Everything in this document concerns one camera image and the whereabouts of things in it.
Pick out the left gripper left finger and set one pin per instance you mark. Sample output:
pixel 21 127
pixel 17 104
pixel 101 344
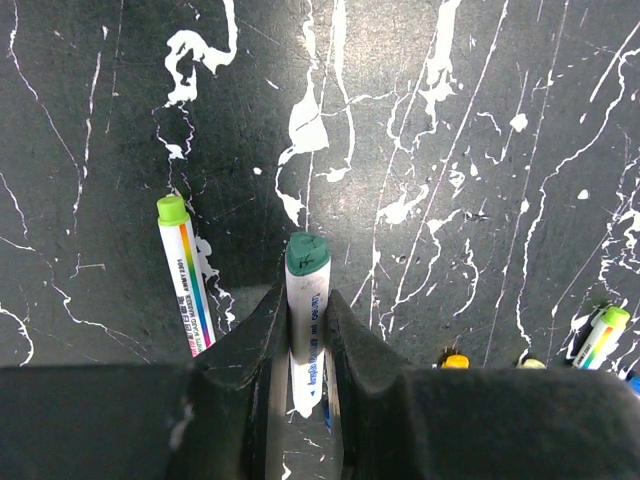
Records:
pixel 219 416

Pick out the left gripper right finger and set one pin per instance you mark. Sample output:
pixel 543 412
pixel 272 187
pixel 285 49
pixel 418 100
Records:
pixel 392 419

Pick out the green cap marker pen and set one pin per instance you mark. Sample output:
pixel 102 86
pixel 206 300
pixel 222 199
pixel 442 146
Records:
pixel 307 274

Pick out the orange cap marker pen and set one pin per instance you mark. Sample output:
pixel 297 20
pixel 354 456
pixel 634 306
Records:
pixel 454 361

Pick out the peach cap marker pen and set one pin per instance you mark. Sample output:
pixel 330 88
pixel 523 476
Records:
pixel 530 363

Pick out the lime cap marker pen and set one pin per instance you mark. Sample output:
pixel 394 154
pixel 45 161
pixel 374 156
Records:
pixel 606 329

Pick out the light blue cap marker pen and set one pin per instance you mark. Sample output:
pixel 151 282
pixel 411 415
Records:
pixel 634 384

